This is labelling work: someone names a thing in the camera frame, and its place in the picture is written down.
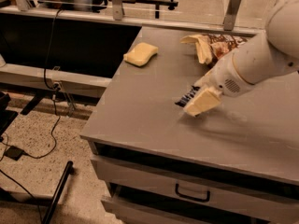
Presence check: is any black hanging cable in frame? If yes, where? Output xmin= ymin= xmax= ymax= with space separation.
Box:
xmin=23 ymin=9 xmax=64 ymax=160

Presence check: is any black metal leg bar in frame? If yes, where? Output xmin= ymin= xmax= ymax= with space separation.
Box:
xmin=42 ymin=161 xmax=73 ymax=224

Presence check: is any black power adapter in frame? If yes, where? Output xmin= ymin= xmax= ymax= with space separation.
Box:
xmin=5 ymin=146 xmax=24 ymax=161

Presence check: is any grey cabinet drawer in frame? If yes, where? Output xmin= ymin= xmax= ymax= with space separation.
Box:
xmin=92 ymin=156 xmax=299 ymax=224

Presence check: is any yellow sponge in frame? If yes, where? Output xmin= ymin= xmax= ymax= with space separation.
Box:
xmin=123 ymin=42 xmax=158 ymax=66

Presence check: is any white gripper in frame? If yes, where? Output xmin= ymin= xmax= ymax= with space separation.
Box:
xmin=183 ymin=50 xmax=256 ymax=117

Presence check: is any brown chip bag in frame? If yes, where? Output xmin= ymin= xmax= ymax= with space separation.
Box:
xmin=180 ymin=34 xmax=248 ymax=66

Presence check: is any black drawer handle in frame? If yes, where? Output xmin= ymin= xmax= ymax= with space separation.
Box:
xmin=175 ymin=183 xmax=210 ymax=203

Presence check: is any blue rxbar blueberry wrapper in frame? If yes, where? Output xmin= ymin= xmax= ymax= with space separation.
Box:
xmin=176 ymin=86 xmax=200 ymax=107

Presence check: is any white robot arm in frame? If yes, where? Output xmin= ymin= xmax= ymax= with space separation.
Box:
xmin=180 ymin=0 xmax=299 ymax=116

